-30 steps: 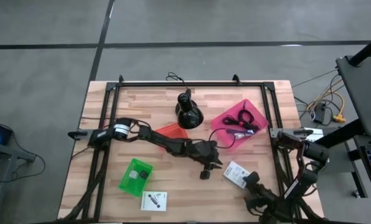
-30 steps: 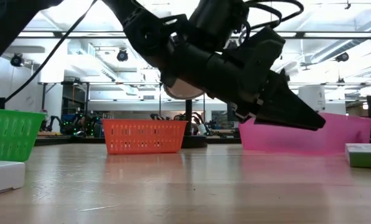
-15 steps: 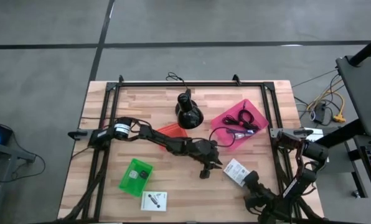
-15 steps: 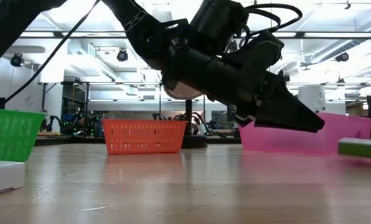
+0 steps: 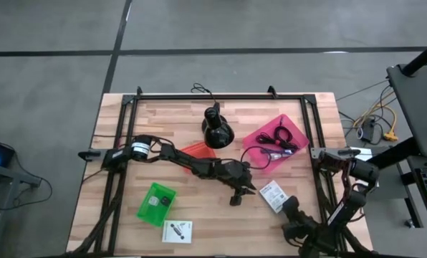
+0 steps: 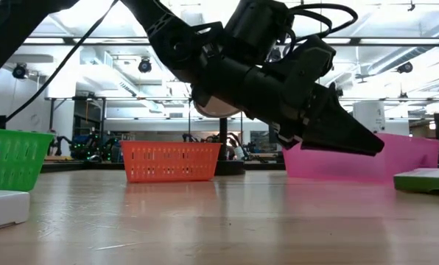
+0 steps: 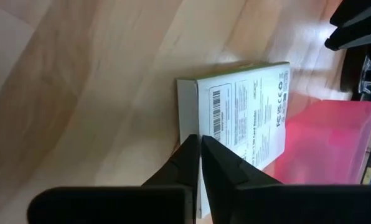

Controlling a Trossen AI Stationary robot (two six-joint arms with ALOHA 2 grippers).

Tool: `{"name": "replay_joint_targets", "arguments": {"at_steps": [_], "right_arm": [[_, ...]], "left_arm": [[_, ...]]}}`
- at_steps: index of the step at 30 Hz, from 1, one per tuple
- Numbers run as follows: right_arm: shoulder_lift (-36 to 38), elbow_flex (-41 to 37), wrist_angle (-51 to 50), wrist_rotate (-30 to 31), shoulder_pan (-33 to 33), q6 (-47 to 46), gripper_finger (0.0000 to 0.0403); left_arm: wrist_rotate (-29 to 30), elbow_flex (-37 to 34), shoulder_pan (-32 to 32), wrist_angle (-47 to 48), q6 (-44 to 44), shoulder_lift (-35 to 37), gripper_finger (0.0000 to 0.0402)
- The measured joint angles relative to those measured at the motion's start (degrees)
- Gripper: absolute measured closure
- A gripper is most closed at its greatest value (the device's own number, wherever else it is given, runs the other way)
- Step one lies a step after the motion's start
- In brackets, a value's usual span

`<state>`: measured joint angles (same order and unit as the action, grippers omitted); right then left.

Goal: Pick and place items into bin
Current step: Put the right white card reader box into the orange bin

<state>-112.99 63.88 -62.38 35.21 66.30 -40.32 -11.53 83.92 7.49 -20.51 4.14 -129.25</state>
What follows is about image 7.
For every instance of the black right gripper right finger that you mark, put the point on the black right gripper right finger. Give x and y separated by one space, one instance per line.
266 205

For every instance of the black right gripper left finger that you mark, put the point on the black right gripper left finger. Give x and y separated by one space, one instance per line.
142 205

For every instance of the white adapter box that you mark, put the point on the white adapter box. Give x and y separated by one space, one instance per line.
254 112

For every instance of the pink plastic bin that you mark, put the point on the pink plastic bin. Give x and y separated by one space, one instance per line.
322 143

